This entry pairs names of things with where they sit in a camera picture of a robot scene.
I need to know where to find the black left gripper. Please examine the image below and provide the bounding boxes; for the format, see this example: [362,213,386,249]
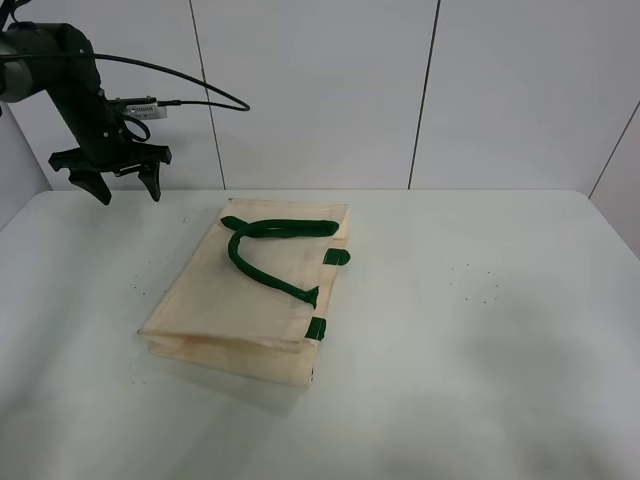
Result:
[49,102,172,205]

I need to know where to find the cream linen bag green handles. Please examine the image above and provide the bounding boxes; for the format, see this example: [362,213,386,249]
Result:
[138,198,350,387]

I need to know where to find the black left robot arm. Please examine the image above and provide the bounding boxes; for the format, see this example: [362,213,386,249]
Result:
[1,22,172,205]

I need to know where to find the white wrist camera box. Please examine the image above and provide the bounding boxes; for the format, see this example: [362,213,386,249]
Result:
[111,97,167,120]

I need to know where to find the black camera cable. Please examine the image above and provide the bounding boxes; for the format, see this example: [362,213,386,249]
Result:
[0,52,251,112]

